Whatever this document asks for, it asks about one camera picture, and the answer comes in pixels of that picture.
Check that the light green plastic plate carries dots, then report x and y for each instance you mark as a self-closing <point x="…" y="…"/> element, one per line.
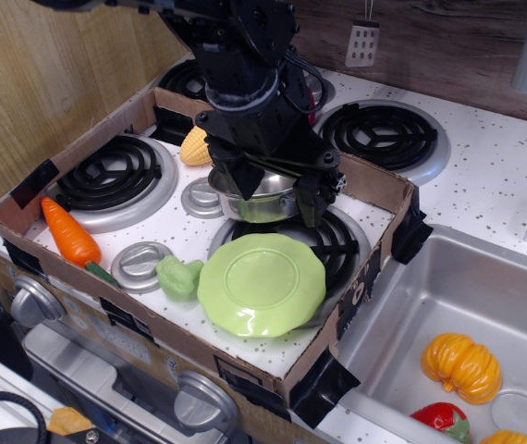
<point x="262" y="285"/>

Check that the front left black burner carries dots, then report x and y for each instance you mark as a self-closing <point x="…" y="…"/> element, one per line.
<point x="124" y="182"/>

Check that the red toy pepper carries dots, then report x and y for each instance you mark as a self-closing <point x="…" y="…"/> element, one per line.
<point x="312" y="115"/>

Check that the orange toy pumpkin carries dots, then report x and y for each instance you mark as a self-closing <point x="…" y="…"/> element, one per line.
<point x="462" y="365"/>

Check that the small orange toy fruit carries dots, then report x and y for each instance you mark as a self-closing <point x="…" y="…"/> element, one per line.
<point x="506" y="436"/>

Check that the back right black burner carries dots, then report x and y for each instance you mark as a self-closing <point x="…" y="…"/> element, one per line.
<point x="397" y="137"/>

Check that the silver stovetop knob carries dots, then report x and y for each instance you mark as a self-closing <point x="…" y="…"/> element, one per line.
<point x="200" y="200"/>
<point x="318" y="87"/>
<point x="134" y="268"/>

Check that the yellow toy corn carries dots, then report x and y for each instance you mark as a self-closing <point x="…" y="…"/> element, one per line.
<point x="194" y="148"/>

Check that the silver stovetop knob back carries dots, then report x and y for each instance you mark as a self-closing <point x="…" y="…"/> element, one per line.
<point x="318" y="87"/>

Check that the red toy strawberry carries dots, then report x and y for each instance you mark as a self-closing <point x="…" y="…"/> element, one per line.
<point x="446" y="418"/>

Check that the green toy broccoli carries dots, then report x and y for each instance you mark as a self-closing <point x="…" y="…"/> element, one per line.
<point x="178" y="280"/>

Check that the silver stovetop knob front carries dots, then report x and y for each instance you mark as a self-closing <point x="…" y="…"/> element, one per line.
<point x="134" y="268"/>

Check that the front right black burner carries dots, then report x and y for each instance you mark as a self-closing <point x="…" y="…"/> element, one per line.
<point x="338" y="242"/>

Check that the brown cardboard fence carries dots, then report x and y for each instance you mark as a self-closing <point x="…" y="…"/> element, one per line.
<point x="315" y="381"/>

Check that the orange yellow cloth piece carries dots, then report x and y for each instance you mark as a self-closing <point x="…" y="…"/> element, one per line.
<point x="66" y="421"/>

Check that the silver metal pot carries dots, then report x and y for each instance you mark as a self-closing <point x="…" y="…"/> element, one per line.
<point x="272" y="201"/>

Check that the left silver oven knob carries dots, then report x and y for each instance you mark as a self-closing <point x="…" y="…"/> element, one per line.
<point x="33" y="303"/>

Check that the hanging silver spatula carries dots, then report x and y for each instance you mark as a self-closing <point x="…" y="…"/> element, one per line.
<point x="363" y="39"/>

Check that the orange toy carrot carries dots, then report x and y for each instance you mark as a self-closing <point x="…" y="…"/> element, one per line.
<point x="73" y="241"/>

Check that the right silver oven knob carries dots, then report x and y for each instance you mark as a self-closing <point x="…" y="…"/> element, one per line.
<point x="202" y="406"/>

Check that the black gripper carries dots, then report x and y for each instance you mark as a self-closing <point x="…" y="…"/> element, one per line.
<point x="279" y="139"/>

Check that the silver stovetop knob middle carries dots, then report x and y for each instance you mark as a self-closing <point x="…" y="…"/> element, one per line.
<point x="200" y="200"/>

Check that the silver oven knob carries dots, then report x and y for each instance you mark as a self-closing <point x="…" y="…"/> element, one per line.
<point x="33" y="303"/>
<point x="202" y="406"/>

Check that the silver oven door handle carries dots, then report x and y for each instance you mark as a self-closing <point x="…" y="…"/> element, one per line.
<point x="117" y="380"/>

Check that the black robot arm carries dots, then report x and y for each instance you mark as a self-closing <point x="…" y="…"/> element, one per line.
<point x="261" y="104"/>

